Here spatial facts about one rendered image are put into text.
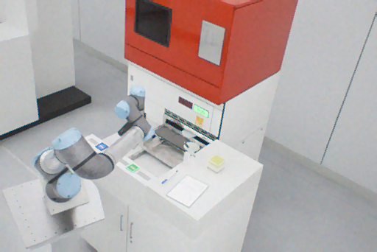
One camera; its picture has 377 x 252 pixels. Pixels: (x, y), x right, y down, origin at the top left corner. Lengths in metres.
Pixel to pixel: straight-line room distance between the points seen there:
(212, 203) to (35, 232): 0.88
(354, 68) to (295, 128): 0.83
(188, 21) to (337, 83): 1.76
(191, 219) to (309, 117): 2.17
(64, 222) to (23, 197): 0.30
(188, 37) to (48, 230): 1.27
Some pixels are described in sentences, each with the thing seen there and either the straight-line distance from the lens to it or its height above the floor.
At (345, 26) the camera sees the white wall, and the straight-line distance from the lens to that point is 3.61.
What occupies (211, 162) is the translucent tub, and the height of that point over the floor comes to 1.03.
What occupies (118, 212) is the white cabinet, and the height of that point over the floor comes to 0.61.
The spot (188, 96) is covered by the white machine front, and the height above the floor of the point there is 1.16.
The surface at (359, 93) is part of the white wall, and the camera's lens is 3.71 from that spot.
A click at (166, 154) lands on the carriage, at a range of 2.55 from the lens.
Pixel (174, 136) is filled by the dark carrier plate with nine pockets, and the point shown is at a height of 0.90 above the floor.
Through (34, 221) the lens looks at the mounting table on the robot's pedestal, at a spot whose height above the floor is 0.82.
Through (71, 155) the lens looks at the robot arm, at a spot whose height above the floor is 1.42.
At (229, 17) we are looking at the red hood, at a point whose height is 1.75.
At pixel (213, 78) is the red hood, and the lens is 2.38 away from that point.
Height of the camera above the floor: 2.45
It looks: 34 degrees down
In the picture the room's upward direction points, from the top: 7 degrees clockwise
